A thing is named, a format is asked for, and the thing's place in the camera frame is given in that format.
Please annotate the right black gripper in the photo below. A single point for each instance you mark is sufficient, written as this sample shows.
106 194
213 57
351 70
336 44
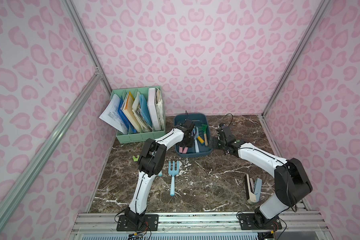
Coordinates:
221 141

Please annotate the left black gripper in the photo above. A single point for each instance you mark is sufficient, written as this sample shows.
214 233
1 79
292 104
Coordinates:
187 137

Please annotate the green rake thin wooden handle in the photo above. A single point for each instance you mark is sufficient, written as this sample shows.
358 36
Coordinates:
204 131

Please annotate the teal plastic storage box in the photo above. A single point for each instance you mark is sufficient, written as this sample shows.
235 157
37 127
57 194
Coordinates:
202 146

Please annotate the lime green rake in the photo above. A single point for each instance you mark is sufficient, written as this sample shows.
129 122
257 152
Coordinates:
136 158

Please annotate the blue rake yellow handle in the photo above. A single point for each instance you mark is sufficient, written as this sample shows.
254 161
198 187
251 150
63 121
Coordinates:
200 139

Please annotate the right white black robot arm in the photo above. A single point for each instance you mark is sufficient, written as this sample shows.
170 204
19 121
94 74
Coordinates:
291 182

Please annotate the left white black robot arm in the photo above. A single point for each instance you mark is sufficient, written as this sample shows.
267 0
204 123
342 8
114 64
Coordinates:
150 164

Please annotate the white book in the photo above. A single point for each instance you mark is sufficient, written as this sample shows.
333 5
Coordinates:
155 106

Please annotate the light blue folder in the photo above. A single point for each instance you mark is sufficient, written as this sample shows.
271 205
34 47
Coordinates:
145 112

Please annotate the green file organizer crate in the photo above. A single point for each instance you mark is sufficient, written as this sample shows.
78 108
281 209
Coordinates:
133 137

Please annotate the orange beige folder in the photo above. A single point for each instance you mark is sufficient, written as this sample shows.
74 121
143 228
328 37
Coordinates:
127 109

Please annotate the white printed paper sheet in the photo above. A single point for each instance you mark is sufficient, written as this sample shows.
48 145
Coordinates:
111 116

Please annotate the light blue rake white handle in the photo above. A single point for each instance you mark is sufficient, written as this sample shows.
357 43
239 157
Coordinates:
196 132

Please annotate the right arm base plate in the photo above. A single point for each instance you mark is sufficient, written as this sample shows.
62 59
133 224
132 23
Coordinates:
252 221

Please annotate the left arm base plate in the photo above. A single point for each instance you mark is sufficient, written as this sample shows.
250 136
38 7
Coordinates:
149 222

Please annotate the aluminium front rail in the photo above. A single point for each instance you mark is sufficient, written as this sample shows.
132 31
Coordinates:
302 225

